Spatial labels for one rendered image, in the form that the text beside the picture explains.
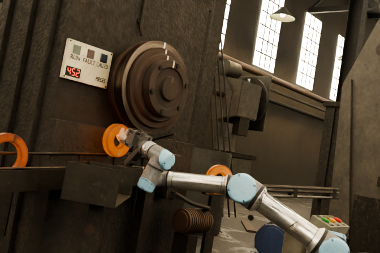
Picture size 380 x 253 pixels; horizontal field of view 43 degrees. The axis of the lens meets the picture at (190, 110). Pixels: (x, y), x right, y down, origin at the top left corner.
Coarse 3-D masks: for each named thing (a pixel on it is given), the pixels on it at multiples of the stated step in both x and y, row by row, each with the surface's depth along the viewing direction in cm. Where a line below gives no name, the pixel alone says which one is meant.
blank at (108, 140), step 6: (114, 126) 223; (120, 126) 226; (126, 126) 229; (108, 132) 221; (114, 132) 223; (102, 138) 222; (108, 138) 220; (102, 144) 222; (108, 144) 220; (114, 144) 223; (120, 144) 229; (108, 150) 221; (114, 150) 223; (120, 150) 226; (126, 150) 229; (114, 156) 224; (120, 156) 227
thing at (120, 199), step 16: (64, 176) 177; (80, 176) 176; (96, 176) 176; (112, 176) 175; (128, 176) 201; (64, 192) 176; (80, 192) 176; (96, 192) 175; (112, 192) 175; (128, 192) 200; (96, 208) 187; (96, 224) 187; (96, 240) 186
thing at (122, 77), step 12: (132, 48) 238; (144, 48) 236; (168, 48) 249; (132, 60) 231; (180, 60) 256; (120, 72) 230; (120, 84) 228; (120, 96) 230; (120, 108) 233; (132, 120) 234; (156, 132) 247
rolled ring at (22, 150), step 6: (0, 138) 186; (6, 138) 188; (12, 138) 190; (18, 138) 192; (18, 144) 192; (24, 144) 194; (18, 150) 194; (24, 150) 194; (18, 156) 194; (24, 156) 194; (18, 162) 193; (24, 162) 194
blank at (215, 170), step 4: (212, 168) 264; (216, 168) 264; (220, 168) 265; (224, 168) 266; (228, 168) 268; (208, 172) 264; (212, 172) 264; (216, 172) 264; (220, 172) 265; (224, 172) 266; (228, 172) 267; (224, 176) 267
